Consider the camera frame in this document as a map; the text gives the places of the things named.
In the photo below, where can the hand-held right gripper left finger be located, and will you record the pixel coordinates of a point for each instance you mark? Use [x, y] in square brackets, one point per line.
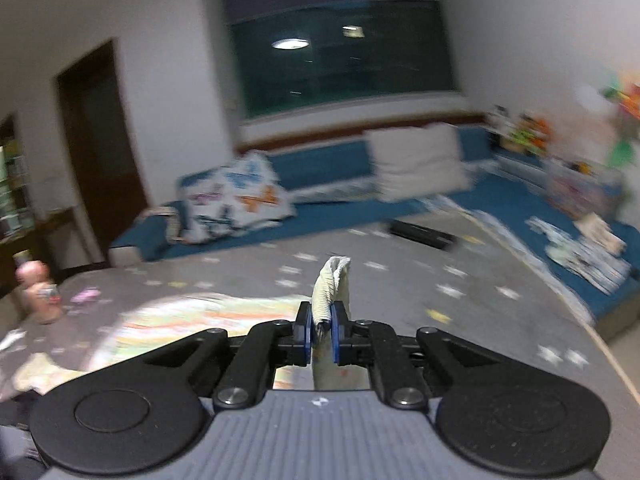
[305, 329]

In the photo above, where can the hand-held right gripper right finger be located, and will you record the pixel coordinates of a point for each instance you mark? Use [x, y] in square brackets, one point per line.
[336, 331]

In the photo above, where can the pale striped garment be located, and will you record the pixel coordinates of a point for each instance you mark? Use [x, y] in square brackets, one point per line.
[200, 325]

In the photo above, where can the grey star-patterned blanket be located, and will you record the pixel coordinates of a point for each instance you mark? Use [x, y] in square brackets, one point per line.
[450, 280]

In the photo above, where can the black rectangular object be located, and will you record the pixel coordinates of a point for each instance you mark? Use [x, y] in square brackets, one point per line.
[422, 233]

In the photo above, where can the butterfly patterned pillow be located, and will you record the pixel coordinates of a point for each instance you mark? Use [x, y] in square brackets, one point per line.
[232, 197]

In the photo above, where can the white pillow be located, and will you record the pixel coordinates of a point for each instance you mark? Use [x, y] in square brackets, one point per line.
[417, 162]

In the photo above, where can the blue cushioned bench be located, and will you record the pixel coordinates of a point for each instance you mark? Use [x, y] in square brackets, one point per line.
[500, 195]

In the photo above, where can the small pink toy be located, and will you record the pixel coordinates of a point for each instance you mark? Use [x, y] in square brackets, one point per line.
[85, 295]

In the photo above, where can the pile of picture books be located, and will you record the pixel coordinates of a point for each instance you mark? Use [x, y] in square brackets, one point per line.
[580, 250]

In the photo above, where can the dark wooden door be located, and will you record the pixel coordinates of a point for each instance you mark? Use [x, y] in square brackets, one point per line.
[97, 160]

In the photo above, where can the pink doll toy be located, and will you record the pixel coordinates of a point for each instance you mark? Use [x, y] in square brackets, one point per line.
[37, 290]

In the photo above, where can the colourful toy cluster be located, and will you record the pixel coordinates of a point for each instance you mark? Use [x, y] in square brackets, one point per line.
[522, 132]

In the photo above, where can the large dark window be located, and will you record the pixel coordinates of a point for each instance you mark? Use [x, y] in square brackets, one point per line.
[340, 40]

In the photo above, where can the bookshelf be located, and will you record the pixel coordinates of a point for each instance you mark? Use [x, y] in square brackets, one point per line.
[12, 185]

